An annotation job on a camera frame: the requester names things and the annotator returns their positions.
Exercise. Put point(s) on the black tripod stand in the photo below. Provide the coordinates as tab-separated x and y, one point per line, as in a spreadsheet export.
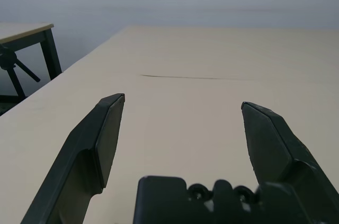
6	58

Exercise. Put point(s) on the side table with black frame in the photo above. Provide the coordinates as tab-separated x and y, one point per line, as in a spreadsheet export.
23	32

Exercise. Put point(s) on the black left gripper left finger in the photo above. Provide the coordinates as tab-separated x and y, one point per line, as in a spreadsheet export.
87	139

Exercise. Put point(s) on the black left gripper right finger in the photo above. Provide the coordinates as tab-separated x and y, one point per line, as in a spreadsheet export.
275	144

